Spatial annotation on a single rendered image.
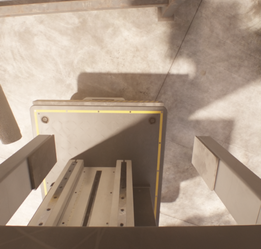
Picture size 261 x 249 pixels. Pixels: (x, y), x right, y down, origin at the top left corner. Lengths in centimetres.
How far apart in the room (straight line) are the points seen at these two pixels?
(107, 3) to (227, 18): 75
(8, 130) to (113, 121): 62
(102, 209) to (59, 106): 52
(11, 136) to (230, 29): 130
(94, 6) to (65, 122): 59
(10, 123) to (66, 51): 93
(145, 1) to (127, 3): 9
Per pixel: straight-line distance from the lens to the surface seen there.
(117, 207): 72
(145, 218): 92
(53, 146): 17
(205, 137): 17
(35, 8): 113
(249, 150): 163
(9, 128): 40
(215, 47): 134
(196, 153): 16
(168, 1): 106
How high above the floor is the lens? 121
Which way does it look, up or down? 74 degrees down
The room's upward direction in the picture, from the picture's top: 176 degrees clockwise
